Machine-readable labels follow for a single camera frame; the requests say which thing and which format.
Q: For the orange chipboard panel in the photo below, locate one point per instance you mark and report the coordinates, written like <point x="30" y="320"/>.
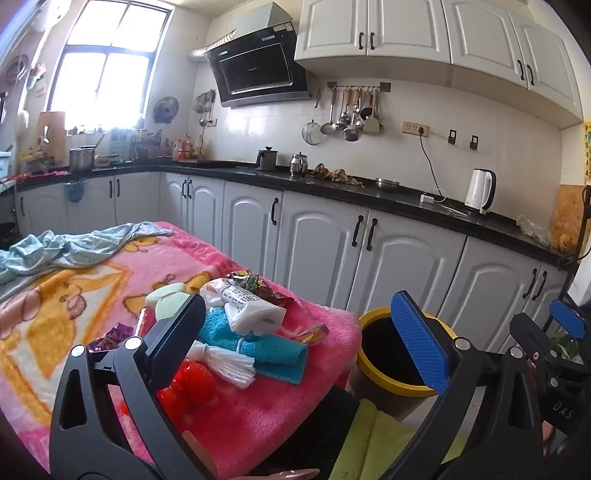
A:
<point x="568" y="221"/>

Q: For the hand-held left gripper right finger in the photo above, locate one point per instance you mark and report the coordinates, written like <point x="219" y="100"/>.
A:
<point x="418" y="341"/>

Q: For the yellow trash bin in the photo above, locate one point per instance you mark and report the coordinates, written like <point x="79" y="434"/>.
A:
<point x="392" y="388"/>

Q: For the kitchen window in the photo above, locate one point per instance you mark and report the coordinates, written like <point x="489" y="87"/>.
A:
<point x="106" y="78"/>

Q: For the pink printed blanket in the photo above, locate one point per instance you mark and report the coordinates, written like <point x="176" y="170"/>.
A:
<point x="258" y="415"/>

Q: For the white charger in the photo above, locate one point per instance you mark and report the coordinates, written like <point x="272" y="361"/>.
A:
<point x="427" y="198"/>

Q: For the clear plastic bag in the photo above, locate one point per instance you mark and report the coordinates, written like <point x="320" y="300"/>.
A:
<point x="533" y="229"/>

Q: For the black range hood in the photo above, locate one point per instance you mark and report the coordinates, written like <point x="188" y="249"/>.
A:
<point x="258" y="69"/>

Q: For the yellow wall poster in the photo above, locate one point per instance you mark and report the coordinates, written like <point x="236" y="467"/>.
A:
<point x="588" y="152"/>

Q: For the row of hanging kitchen utensils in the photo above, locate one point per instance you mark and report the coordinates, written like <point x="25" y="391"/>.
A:
<point x="353" y="115"/>

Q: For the black wall hook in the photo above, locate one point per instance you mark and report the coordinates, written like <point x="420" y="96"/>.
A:
<point x="452" y="136"/>
<point x="474" y="141"/>

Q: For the white base cabinets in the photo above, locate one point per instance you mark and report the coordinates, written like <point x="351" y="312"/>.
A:
<point x="314" y="244"/>

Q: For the white plastic bundle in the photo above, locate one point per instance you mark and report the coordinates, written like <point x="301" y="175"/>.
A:
<point x="226" y="362"/>

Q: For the wall socket strip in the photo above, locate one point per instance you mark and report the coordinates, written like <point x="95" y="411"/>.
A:
<point x="415" y="129"/>

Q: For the red packet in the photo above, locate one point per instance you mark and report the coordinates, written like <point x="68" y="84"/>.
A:
<point x="145" y="321"/>

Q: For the light blue cloth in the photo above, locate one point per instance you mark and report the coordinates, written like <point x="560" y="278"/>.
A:
<point x="69" y="251"/>

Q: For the black cloth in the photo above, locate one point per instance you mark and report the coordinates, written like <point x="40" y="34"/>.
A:
<point x="318" y="420"/>

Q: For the hanging tools beside hood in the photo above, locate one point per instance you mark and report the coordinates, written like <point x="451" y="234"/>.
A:
<point x="206" y="106"/>

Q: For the wall fan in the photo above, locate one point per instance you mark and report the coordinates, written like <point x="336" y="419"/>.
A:
<point x="165" y="110"/>

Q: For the steel bowl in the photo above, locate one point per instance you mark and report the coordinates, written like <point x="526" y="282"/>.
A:
<point x="387" y="183"/>

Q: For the steel teapot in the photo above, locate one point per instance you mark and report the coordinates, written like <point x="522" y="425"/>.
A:
<point x="298" y="165"/>

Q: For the red mesh item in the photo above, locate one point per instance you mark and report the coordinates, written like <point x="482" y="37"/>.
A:
<point x="194" y="383"/>

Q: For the pile of ginger roots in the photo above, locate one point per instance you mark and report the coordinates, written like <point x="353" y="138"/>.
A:
<point x="337" y="175"/>

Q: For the person's right hand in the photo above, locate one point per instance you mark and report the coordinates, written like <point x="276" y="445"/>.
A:
<point x="550" y="436"/>

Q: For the blue towel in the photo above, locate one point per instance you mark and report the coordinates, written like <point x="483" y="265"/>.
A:
<point x="272" y="350"/>

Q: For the shiny printed snack wrapper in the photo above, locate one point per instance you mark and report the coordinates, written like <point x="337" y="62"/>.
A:
<point x="251" y="282"/>

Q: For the black kitchen countertop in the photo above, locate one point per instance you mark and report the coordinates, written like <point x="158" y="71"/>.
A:
<point x="406" y="198"/>

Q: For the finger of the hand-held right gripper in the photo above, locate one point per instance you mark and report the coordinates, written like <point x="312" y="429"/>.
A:
<point x="568" y="311"/>
<point x="531" y="330"/>

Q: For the group of condiment bottles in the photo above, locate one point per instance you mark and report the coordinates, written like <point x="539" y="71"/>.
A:
<point x="187" y="148"/>

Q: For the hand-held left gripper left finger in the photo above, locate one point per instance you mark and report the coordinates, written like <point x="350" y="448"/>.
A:
<point x="178" y="332"/>

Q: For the lime green fleece garment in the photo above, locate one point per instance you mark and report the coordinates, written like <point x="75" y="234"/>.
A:
<point x="383" y="443"/>

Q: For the purple wrapper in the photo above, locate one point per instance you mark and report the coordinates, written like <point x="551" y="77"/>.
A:
<point x="113" y="339"/>

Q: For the blue hanging bin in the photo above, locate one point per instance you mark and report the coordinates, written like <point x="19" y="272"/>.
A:
<point x="74" y="193"/>

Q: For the person's left hand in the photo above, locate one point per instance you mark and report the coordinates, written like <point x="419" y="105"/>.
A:
<point x="295" y="474"/>

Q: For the white electric kettle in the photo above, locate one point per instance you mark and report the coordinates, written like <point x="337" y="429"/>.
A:
<point x="478" y="191"/>

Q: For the steel cooking pot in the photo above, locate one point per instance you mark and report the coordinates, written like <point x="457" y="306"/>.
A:
<point x="82" y="159"/>

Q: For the orange candy wrapper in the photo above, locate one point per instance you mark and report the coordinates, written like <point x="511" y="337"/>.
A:
<point x="314" y="334"/>

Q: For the wooden cutting board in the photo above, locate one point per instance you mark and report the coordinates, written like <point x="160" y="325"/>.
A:
<point x="51" y="136"/>

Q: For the white wall cabinets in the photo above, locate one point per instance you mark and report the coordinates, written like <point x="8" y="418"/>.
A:
<point x="415" y="37"/>

